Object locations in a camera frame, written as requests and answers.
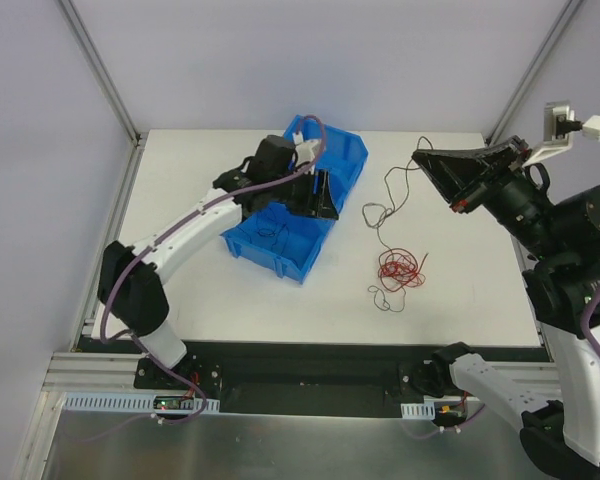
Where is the right white cable duct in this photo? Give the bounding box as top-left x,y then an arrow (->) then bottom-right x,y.
400,402 -> 436,421

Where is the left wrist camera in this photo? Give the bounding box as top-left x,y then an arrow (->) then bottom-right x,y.
292,132 -> 321,165

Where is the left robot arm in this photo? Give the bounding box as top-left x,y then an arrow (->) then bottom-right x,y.
97,134 -> 339,389

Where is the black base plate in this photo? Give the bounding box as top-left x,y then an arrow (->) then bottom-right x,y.
132,335 -> 501,419

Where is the red cable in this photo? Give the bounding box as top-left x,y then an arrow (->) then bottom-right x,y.
377,247 -> 430,292

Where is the blue plastic compartment bin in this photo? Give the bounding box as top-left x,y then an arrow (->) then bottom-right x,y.
213,115 -> 368,283

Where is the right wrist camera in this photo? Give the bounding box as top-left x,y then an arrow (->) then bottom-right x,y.
522,101 -> 600,168

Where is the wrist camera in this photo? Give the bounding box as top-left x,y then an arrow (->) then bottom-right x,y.
522,101 -> 600,168
292,132 -> 321,165

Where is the left white cable duct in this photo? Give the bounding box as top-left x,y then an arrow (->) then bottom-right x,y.
64,392 -> 203,415

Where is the black thin cable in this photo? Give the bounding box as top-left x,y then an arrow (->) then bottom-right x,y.
244,207 -> 294,259

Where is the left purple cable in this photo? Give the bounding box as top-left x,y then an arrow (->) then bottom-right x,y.
99,114 -> 329,386

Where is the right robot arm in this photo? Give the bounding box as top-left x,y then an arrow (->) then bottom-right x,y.
410,136 -> 600,479

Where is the white cable duct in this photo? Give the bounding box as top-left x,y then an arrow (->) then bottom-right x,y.
64,392 -> 203,415
400,402 -> 436,421

